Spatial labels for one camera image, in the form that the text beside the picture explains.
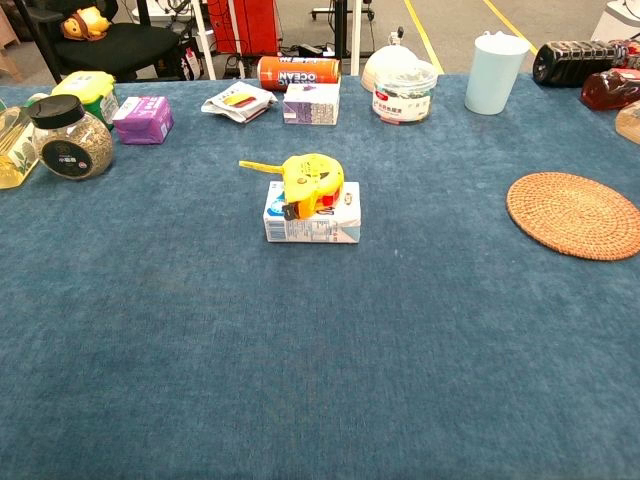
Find white blue milk carton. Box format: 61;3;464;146
262;180;362;245

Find yellow tape measure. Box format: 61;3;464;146
238;153;346;221

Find blue tablecloth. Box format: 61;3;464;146
0;73;640;480

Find purple white small carton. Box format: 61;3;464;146
282;82;342;126

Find clear jar with white lid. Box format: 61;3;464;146
371;59;439;125

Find white snack packet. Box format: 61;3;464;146
201;81;279;124

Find orange drink can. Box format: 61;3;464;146
257;55;342;92

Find white upturned bowl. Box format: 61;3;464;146
360;43;421;94

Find purple tissue pack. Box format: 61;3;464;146
112;95;175;146

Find red cabinet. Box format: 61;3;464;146
206;0;282;56

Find black wheeled stand base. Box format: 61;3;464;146
310;5;376;22

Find light blue plastic cup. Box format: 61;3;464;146
464;30;531;116

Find round woven rattan coaster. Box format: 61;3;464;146
506;171;640;262

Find glass jar with black lid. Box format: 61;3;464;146
25;94;115;181

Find black office chair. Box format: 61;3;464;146
12;0;186;84

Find yellow-lidded green container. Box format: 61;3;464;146
51;70;120;131

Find dark soy sauce bottle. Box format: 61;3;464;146
532;39;640;89

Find yellow liquid bottle green cap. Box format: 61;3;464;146
0;92;49;190

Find yellow plush toy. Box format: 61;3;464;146
60;6;112;41

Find red-brown bottle yellow cap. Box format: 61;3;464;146
580;68;640;112

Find white cabinet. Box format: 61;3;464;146
591;0;640;42

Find light wooden furniture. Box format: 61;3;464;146
0;5;24;84

